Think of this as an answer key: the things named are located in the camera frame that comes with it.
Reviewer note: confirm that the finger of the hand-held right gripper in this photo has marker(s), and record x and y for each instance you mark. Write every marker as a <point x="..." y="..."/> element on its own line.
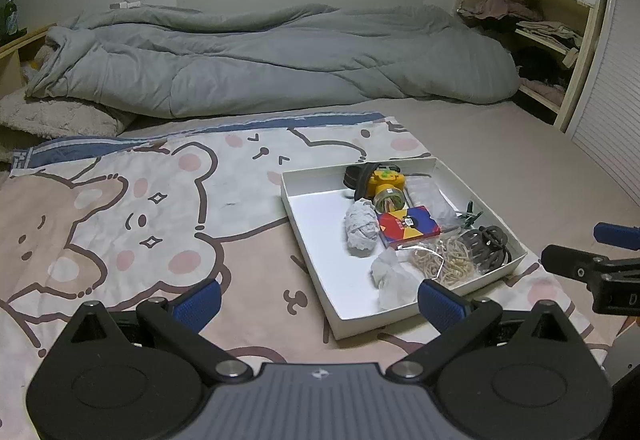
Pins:
<point x="565" y="260"/>
<point x="617" y="235"/>

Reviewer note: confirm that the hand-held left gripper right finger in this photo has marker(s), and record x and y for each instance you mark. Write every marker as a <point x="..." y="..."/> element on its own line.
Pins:
<point x="437" y="305"/>

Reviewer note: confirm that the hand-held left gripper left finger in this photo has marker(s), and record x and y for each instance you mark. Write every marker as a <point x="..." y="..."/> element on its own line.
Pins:
<point x="200" y="302"/>

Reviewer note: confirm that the bag of rubber bands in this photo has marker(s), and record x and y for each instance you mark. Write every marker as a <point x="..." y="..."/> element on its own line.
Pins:
<point x="450" y="260"/>

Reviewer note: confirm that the white tissue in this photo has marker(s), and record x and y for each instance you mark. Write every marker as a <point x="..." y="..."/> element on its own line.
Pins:
<point x="360" y="230"/>
<point x="395" y="277"/>

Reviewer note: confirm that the colourful card box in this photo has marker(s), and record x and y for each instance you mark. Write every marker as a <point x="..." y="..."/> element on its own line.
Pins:
<point x="407" y="225"/>

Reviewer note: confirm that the green clip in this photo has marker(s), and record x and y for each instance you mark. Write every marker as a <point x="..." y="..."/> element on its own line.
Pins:
<point x="470" y="217"/>

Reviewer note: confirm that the grey plastic package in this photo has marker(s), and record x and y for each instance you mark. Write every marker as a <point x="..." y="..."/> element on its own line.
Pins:
<point x="430" y="197"/>

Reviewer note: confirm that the yellow headlamp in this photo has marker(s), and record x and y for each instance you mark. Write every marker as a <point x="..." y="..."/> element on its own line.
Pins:
<point x="385" y="182"/>

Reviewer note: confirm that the white cardboard box tray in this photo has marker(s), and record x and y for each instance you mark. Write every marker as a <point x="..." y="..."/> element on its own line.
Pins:
<point x="320" y="240"/>

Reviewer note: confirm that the printed bear blanket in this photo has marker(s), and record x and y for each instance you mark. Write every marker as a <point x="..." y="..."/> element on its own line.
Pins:
<point x="150" y="200"/>

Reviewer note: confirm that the white louvered closet door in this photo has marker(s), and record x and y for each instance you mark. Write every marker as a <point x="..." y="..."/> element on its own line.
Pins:
<point x="615" y="95"/>

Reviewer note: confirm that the dark clothes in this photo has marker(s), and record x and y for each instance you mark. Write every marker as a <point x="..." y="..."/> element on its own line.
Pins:
<point x="542" y="65"/>

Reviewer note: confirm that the folded beige cloth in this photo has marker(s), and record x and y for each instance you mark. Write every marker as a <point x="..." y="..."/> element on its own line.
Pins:
<point x="547" y="31"/>

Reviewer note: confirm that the beige fluffy pillow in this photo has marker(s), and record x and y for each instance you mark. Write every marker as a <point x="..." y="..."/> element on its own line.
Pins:
<point x="55" y="117"/>

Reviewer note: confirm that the grey duvet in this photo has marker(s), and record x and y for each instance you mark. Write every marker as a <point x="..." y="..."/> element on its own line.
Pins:
<point x="250" y="65"/>

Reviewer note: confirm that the pink clothes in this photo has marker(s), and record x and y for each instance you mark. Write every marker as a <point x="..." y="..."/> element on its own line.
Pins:
<point x="500" y="5"/>

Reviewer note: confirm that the wooden bedside shelf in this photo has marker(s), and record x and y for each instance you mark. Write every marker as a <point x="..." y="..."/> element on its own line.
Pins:
<point x="15" y="65"/>

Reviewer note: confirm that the green glass bottle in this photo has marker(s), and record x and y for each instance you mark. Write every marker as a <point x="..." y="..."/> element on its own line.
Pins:
<point x="10" y="15"/>

